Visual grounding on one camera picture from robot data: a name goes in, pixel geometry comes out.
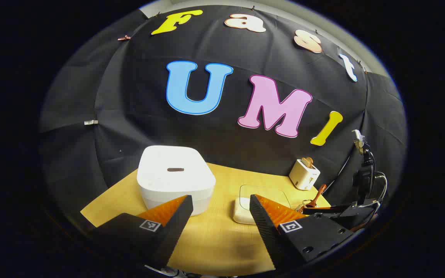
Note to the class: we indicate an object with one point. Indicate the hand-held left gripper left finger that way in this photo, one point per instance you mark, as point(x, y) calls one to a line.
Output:
point(176, 224)

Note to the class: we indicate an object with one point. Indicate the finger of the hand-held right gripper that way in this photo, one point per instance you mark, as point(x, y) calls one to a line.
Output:
point(326, 210)

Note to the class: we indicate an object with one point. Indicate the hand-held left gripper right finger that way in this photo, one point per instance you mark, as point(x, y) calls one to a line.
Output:
point(263, 224)

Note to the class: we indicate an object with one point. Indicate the white chopstick holder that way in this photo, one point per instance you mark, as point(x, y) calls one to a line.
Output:
point(303, 178)

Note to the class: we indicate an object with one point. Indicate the white rice cooker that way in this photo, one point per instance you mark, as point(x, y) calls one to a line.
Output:
point(168, 158)

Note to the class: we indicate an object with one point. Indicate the reddish brown wooden ladle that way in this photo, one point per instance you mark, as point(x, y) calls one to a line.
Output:
point(317, 197)

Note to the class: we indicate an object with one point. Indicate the silver cloth clip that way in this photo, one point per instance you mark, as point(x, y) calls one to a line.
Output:
point(91, 122)

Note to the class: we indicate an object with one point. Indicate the black backdrop cloth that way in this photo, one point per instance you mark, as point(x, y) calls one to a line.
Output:
point(129, 96)

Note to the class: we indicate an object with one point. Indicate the copper cloth clip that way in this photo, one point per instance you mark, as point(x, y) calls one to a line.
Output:
point(124, 38)

